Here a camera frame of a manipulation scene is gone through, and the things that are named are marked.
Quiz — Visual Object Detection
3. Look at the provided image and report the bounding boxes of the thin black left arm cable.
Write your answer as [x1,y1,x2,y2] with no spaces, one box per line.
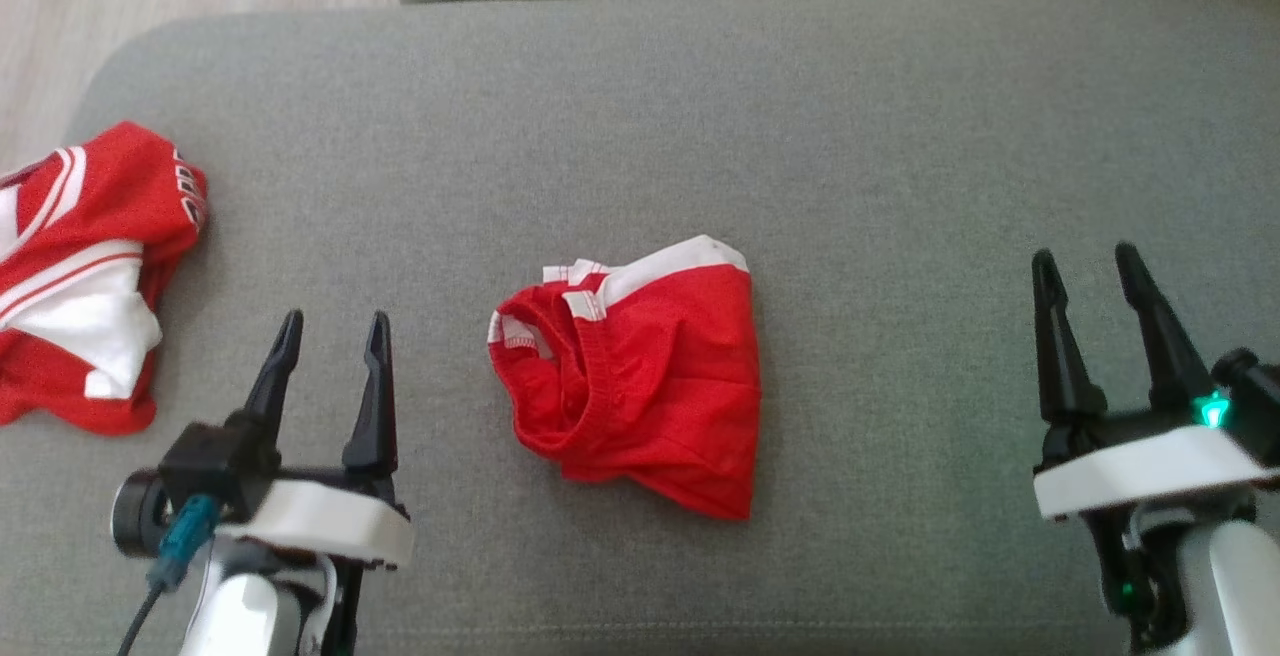
[117,581,167,656]

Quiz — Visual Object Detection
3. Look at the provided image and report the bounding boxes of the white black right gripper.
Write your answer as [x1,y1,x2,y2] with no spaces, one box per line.
[1030,241,1280,523]

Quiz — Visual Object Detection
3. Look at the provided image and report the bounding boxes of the grey fabric ottoman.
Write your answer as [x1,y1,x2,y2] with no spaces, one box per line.
[0,0,1280,656]

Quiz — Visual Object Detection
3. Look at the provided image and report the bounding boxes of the teal left cable connector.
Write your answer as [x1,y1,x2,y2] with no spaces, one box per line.
[147,493,220,593]

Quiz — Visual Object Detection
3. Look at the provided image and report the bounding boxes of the red shorts with white band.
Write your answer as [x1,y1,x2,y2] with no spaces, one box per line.
[487,234,764,523]

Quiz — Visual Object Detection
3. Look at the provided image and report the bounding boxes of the red and white jersey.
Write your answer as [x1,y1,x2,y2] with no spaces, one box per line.
[0,121,210,437]

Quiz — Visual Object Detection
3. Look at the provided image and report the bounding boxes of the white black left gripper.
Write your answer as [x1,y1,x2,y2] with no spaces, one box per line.
[215,309,415,572]

